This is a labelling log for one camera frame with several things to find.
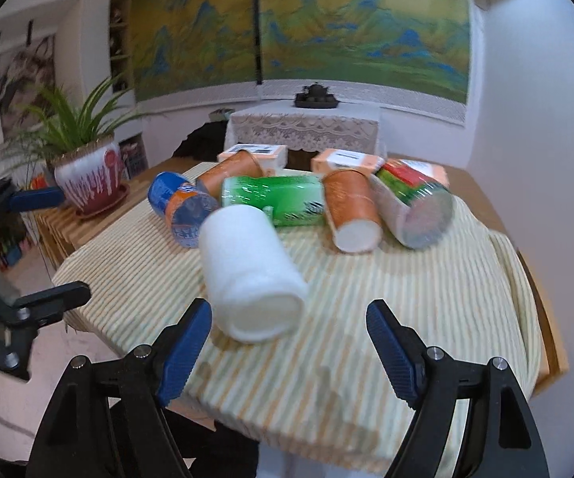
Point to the black tea set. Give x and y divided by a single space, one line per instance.
315 96

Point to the orange tissue pack right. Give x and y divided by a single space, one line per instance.
334 159

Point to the landscape painting left panel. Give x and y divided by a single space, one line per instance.
183 45

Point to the white ceramic cup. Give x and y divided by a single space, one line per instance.
253 286

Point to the landscape painting panel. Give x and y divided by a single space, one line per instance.
417 45
183 45

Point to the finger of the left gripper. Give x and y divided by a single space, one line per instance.
48 306
40 199

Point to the ink painting wall scroll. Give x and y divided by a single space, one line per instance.
24 71

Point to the orange tissue pack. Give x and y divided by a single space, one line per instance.
430 170
334 159
271 157

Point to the orange paper cup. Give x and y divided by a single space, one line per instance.
241 163
351 212

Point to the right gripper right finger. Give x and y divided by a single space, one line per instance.
500 437

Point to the orange paper cup right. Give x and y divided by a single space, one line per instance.
351 212

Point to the striped yellow tablecloth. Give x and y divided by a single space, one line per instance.
320 391

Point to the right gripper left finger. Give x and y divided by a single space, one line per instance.
106 419

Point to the lace covered side table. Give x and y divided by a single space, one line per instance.
350 127

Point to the green plastic bottle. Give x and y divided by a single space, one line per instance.
288 201

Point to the orange paper cup left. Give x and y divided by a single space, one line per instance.
241 163

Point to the landscape painting right panel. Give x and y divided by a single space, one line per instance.
417 45

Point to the red green instant noodle cup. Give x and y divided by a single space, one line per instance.
416 209

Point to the potted green plant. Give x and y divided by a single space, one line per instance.
77 141

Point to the blue orange soda bottle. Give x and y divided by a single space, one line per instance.
181 205

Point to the orange tissue pack left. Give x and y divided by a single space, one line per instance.
271 157

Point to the orange tissue pack far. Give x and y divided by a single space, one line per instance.
430 170

